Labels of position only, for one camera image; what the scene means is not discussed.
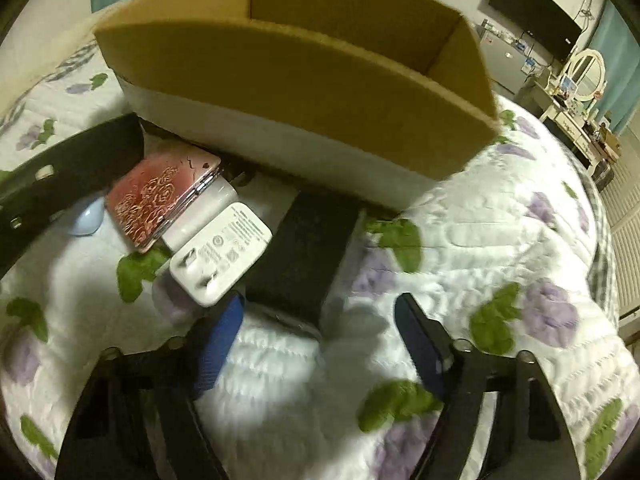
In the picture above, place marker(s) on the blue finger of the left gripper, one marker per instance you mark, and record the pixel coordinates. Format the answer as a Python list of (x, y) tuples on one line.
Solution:
[(61, 176)]

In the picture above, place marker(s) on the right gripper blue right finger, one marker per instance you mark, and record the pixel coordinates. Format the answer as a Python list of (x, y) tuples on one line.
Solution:
[(528, 437)]

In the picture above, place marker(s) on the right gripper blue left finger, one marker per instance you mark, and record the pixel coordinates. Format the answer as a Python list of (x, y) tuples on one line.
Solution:
[(107, 438)]

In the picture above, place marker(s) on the light blue earbuds case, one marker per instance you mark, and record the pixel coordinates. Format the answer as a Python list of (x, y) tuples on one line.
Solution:
[(86, 216)]

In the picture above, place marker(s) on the red patterned card case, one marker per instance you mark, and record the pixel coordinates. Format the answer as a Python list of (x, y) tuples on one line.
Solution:
[(149, 198)]

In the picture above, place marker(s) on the white square charger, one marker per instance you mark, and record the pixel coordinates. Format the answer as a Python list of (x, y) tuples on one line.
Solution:
[(205, 206)]

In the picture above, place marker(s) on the white power adapter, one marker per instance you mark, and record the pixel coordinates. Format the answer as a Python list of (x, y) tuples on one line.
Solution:
[(212, 261)]

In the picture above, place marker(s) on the black rectangular charger block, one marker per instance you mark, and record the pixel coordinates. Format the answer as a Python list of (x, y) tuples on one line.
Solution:
[(295, 274)]

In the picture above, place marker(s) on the brown cardboard box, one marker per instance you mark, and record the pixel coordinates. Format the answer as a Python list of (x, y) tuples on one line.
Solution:
[(376, 98)]

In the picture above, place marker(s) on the black remote control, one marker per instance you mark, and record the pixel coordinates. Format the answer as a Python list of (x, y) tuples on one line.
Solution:
[(290, 322)]

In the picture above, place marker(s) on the white floral quilt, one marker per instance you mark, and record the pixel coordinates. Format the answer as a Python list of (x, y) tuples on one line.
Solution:
[(499, 253)]

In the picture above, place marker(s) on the white louvered wardrobe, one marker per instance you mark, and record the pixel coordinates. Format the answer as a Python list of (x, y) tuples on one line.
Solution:
[(621, 201)]

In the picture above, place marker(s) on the white dressing table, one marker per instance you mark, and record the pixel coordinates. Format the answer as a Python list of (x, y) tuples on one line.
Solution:
[(581, 142)]

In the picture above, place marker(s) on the oval white vanity mirror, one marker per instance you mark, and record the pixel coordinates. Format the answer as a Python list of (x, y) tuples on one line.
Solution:
[(587, 70)]

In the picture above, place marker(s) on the silver mini fridge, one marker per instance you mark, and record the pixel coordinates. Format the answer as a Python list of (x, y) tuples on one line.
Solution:
[(505, 58)]

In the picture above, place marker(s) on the small green curtain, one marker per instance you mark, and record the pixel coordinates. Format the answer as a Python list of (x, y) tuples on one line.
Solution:
[(620, 50)]

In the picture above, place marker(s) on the black wall television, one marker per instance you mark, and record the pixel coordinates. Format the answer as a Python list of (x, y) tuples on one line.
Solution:
[(544, 21)]

